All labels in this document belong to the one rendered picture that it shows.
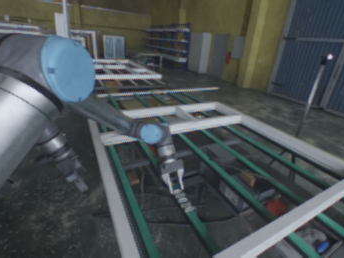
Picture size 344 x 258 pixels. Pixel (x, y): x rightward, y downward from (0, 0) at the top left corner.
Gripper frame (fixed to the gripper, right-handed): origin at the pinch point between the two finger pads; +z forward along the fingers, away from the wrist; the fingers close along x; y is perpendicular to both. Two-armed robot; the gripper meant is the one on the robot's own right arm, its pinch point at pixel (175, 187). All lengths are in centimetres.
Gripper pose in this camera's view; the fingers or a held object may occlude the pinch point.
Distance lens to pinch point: 102.6
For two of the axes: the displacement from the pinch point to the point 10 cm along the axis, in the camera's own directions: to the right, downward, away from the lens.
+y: 4.6, -2.6, -8.5
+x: 8.5, -1.4, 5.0
